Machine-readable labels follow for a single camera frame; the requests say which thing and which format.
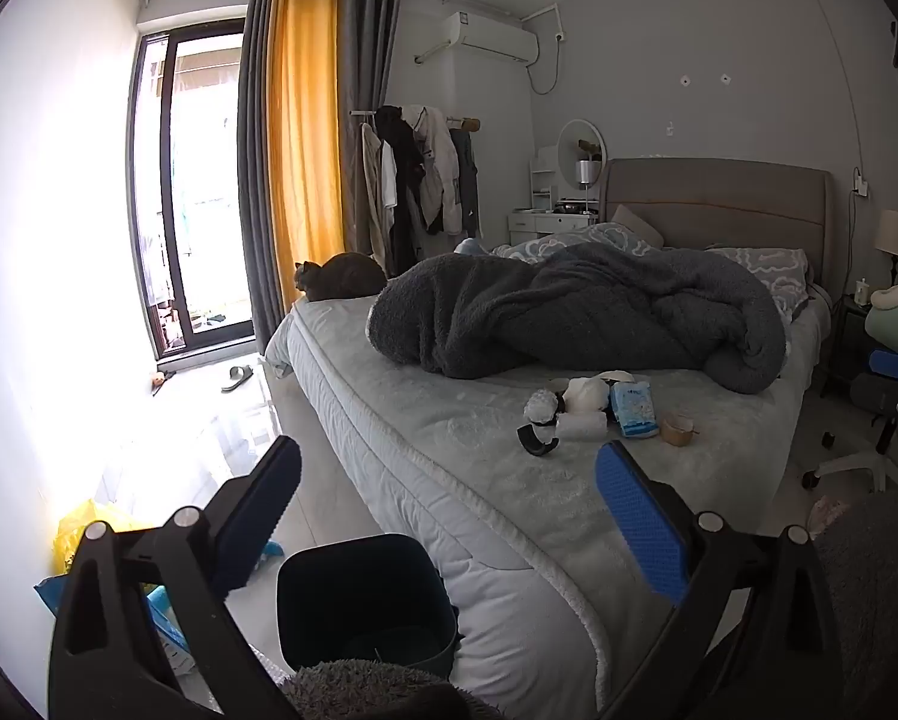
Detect beige coat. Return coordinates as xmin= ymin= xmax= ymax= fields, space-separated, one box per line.
xmin=360 ymin=124 xmax=397 ymax=271

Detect grey curtain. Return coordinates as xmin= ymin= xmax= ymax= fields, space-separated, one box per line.
xmin=237 ymin=0 xmax=285 ymax=338
xmin=336 ymin=0 xmax=405 ymax=256

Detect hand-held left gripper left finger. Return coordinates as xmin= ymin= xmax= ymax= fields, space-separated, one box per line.
xmin=47 ymin=435 xmax=304 ymax=720

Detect yellow plastic bag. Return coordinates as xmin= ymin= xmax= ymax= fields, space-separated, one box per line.
xmin=53 ymin=499 xmax=142 ymax=578

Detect light grey bed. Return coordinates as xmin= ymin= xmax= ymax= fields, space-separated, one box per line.
xmin=264 ymin=292 xmax=829 ymax=720

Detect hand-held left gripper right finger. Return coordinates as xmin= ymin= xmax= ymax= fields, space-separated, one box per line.
xmin=595 ymin=441 xmax=844 ymax=720

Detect white and black fluffy item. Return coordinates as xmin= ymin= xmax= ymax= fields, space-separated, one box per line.
xmin=524 ymin=388 xmax=566 ymax=425

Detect pink slipper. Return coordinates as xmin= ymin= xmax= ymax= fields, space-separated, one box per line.
xmin=807 ymin=496 xmax=851 ymax=537

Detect white air conditioner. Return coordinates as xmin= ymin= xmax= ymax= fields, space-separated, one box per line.
xmin=441 ymin=11 xmax=540 ymax=65

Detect blue wet wipes packet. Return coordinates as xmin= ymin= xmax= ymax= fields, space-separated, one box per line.
xmin=610 ymin=381 xmax=660 ymax=438

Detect white vanity table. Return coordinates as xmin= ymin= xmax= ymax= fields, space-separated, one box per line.
xmin=507 ymin=146 xmax=600 ymax=245

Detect round white mirror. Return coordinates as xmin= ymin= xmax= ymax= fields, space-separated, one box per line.
xmin=556 ymin=118 xmax=606 ymax=188

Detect office chair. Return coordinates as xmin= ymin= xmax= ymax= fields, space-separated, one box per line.
xmin=801 ymin=349 xmax=898 ymax=500

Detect clear bubble wrap roll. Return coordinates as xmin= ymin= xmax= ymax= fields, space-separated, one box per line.
xmin=554 ymin=411 xmax=606 ymax=442

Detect grey pillow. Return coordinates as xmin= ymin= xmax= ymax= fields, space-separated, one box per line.
xmin=610 ymin=204 xmax=664 ymax=250

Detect black framed glass door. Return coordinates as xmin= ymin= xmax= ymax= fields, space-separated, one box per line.
xmin=130 ymin=15 xmax=259 ymax=361

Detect yellow curtain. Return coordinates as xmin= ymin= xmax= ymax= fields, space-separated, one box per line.
xmin=267 ymin=0 xmax=345 ymax=301

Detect dark cat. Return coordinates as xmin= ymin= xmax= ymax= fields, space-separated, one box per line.
xmin=294 ymin=253 xmax=388 ymax=302

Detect black curved band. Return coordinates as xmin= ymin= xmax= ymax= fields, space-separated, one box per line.
xmin=516 ymin=424 xmax=559 ymax=457

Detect dark grey fluffy blanket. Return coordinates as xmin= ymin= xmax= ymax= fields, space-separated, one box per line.
xmin=366 ymin=244 xmax=788 ymax=395

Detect beige table lamp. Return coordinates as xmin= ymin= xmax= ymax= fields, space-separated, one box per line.
xmin=873 ymin=210 xmax=898 ymax=293

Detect black jacket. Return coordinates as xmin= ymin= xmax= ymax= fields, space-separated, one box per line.
xmin=378 ymin=106 xmax=427 ymax=275

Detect white jacket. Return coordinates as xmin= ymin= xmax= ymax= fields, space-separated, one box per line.
xmin=404 ymin=105 xmax=469 ymax=237

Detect dark teal trash bin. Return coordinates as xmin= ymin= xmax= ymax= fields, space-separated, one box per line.
xmin=276 ymin=534 xmax=459 ymax=680

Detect black nightstand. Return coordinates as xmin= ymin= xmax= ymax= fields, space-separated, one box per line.
xmin=820 ymin=292 xmax=874 ymax=398

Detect blue printed packet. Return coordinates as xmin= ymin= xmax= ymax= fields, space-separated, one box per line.
xmin=35 ymin=574 xmax=195 ymax=676

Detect grey hanging garment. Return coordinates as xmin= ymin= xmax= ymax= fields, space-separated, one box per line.
xmin=449 ymin=127 xmax=480 ymax=237

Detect white cloth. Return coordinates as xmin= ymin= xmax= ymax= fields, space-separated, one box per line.
xmin=565 ymin=376 xmax=615 ymax=413

